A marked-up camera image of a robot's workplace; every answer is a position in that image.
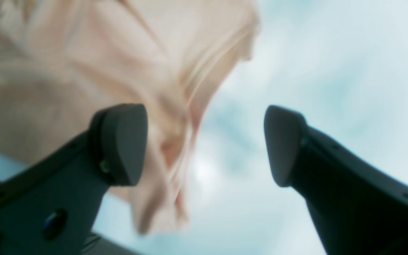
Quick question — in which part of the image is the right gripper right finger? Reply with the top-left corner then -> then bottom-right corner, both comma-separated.
264,105 -> 408,255

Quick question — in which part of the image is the peach T-shirt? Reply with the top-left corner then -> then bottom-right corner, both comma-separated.
0,0 -> 260,234

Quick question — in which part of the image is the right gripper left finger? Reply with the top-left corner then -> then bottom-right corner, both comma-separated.
0,104 -> 148,255

